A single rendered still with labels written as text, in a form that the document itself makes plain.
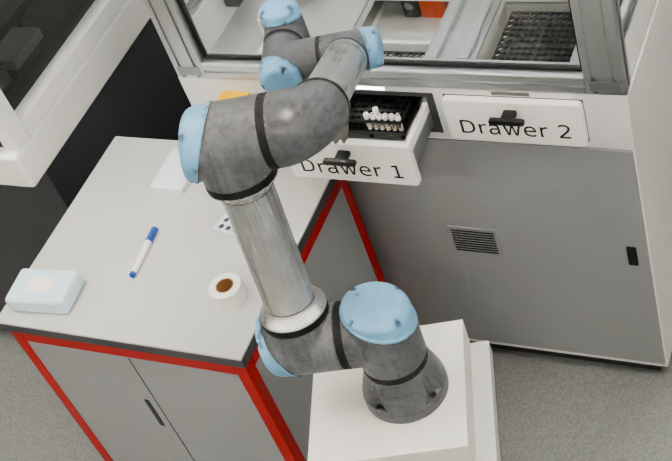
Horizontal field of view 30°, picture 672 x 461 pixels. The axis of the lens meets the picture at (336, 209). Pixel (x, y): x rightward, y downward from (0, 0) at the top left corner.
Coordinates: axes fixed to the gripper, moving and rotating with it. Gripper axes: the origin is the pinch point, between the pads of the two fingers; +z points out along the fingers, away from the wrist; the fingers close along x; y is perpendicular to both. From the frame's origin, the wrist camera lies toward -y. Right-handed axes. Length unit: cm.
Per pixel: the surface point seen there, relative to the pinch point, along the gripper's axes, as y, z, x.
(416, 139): -8.5, 9.1, 12.6
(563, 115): -15.0, 6.7, 42.4
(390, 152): -0.9, 5.2, 10.4
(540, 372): -13, 97, 23
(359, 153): -0.9, 6.1, 3.3
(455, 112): -15.0, 7.3, 19.5
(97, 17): -37, 2, -80
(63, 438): 30, 96, -102
